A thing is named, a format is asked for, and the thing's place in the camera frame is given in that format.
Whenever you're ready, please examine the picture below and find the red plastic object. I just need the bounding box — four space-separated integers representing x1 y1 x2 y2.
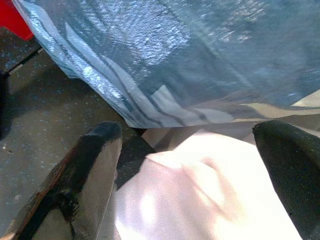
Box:
0 0 35 41

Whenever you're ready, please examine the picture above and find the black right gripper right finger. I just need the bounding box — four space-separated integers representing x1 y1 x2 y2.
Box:
252 119 320 240

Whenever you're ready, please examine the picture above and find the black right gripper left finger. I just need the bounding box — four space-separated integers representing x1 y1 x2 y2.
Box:
4 121 123 240

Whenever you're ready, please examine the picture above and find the pale pink garment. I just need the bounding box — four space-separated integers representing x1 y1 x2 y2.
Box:
112 124 304 240

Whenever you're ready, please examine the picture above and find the blue striped cloth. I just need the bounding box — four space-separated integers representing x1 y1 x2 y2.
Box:
11 0 320 129

